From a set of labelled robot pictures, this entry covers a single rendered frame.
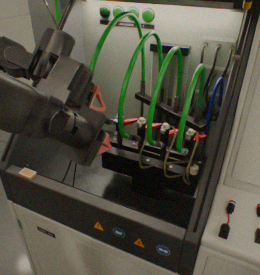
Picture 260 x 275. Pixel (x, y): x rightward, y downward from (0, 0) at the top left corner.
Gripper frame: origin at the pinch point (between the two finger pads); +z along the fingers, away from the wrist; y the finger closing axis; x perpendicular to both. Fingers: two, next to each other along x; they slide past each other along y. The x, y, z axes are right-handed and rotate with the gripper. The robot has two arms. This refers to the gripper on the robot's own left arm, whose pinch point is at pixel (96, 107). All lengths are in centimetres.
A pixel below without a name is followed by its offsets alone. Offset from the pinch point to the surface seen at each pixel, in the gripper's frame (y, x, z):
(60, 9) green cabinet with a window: 252, -170, 111
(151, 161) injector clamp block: -4.0, 6.3, 27.9
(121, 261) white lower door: -3, 40, 31
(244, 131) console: -31.1, -7.8, 25.9
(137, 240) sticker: -11.5, 30.3, 22.3
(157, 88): -15.2, -7.8, 2.5
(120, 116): -7.0, 0.8, 2.5
